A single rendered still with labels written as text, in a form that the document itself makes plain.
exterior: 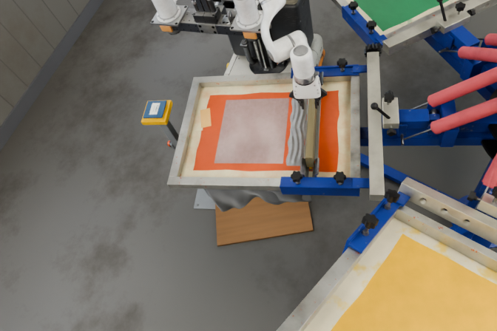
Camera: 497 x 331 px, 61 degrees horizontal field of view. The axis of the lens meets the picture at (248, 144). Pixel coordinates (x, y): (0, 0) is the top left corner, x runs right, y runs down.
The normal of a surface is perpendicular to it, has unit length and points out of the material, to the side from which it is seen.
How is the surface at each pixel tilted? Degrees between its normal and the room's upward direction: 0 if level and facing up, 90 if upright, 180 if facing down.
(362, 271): 32
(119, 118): 0
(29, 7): 90
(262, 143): 0
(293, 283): 0
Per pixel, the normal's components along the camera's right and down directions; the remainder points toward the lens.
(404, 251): 0.13, -0.83
